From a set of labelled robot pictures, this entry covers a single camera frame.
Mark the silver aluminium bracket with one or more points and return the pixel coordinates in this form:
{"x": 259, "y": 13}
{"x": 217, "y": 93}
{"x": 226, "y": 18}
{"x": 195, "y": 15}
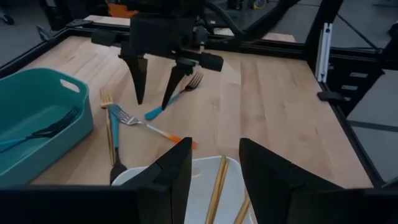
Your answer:
{"x": 323, "y": 53}

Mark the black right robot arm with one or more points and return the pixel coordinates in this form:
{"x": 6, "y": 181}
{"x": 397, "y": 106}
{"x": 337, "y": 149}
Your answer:
{"x": 264, "y": 21}

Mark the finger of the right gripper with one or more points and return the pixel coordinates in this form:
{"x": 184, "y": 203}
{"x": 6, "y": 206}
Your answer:
{"x": 138, "y": 77}
{"x": 175, "y": 81}

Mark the white plastic bin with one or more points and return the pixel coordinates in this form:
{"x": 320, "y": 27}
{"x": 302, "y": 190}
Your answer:
{"x": 202, "y": 193}

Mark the black frame clamp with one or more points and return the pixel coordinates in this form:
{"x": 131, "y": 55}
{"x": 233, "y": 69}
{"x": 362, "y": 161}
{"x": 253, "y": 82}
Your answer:
{"x": 331, "y": 96}

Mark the black aluminium table frame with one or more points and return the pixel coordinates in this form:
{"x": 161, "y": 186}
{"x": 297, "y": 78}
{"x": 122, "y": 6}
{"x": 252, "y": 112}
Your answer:
{"x": 280, "y": 49}

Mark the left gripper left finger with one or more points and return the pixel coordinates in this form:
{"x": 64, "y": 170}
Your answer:
{"x": 174, "y": 180}

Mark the teal plastic bin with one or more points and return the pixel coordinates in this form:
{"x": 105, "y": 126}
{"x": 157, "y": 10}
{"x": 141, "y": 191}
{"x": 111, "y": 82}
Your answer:
{"x": 31, "y": 93}

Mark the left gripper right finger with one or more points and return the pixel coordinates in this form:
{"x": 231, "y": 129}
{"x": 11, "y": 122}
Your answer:
{"x": 264, "y": 180}

